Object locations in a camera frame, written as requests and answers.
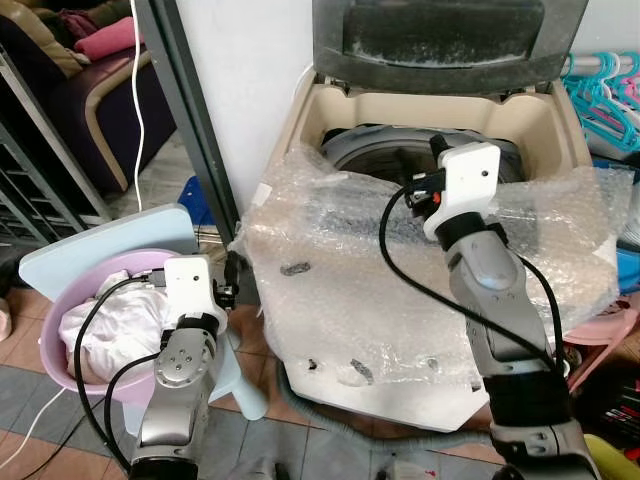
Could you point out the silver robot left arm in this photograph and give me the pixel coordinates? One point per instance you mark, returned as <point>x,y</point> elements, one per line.
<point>180,370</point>

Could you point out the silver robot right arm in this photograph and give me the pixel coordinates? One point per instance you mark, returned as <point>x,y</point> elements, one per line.
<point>500,310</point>

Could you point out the cyan plastic clothes hanger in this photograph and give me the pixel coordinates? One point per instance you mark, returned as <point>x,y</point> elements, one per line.
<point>595,110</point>

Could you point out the clear bubble wrap sheet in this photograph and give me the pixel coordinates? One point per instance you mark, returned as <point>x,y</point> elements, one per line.
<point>330,290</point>

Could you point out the grey washing machine lid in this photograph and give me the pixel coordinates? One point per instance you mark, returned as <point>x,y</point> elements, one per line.
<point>440,30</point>

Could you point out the dark purple armchair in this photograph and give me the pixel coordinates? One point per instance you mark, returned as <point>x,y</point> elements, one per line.
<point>60,110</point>

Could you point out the dark grey door frame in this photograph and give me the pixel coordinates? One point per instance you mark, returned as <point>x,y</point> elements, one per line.
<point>185,110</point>

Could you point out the yellow plastic container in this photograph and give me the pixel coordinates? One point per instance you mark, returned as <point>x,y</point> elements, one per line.
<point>615,462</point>

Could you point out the white clothes pile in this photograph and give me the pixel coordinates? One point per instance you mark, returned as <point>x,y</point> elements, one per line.
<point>105,325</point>

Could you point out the pink plastic clothes hanger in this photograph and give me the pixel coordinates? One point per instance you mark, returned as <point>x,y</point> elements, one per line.
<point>630,85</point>

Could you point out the light blue plastic stool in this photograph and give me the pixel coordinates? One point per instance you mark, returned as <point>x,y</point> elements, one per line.
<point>90,240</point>

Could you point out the pink plastic basin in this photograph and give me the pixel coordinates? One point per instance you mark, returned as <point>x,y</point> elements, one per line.
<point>90,385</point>

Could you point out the beige top-load washing machine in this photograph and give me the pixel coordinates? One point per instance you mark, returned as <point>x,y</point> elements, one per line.
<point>420,400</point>

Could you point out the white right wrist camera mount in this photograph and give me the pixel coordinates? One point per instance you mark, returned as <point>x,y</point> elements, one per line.
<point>465,185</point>

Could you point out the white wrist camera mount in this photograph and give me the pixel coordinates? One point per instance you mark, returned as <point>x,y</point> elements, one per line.
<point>465,185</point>
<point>188,285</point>

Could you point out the pink folded cloth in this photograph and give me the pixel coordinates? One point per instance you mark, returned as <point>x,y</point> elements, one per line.
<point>110,38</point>

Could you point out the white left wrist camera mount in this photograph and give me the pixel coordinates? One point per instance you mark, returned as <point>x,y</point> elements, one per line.
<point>188,285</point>

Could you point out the black and red toolbox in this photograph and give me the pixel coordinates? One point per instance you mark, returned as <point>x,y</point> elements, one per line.
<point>612,410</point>

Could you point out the grey metal rack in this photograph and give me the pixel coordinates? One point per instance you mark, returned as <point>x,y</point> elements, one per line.
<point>40,170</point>

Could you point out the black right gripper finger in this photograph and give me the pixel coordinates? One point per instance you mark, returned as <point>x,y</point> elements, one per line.
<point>440,150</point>

